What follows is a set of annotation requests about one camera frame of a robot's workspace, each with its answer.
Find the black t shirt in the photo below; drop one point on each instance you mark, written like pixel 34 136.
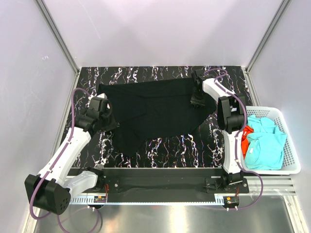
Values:
pixel 151 110

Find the black marbled table mat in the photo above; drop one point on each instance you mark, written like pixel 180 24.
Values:
pixel 204 147

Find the right aluminium frame post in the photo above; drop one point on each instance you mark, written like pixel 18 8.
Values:
pixel 268 33

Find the teal t shirt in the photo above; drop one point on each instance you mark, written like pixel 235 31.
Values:
pixel 266 145

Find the white slotted cable duct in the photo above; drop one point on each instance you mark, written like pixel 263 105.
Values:
pixel 187 199

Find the left connector board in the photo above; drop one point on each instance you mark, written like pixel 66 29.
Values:
pixel 100 199

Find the aluminium frame post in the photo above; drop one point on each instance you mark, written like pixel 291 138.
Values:
pixel 57 35
pixel 268 33

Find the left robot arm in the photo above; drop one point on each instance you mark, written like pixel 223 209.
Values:
pixel 50 190

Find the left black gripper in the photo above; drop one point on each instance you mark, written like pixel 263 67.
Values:
pixel 111 125

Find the connector board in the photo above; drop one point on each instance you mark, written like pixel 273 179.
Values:
pixel 232 200
pixel 100 199

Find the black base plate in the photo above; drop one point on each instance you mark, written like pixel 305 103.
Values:
pixel 164 181

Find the orange t shirt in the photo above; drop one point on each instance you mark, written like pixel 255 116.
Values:
pixel 244 142

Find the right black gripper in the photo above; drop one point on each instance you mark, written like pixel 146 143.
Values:
pixel 197 99

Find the right connector board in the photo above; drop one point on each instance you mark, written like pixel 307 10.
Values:
pixel 232 200

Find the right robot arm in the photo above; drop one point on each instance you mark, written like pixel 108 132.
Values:
pixel 231 119

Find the left aluminium frame post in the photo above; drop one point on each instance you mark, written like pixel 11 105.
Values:
pixel 57 35

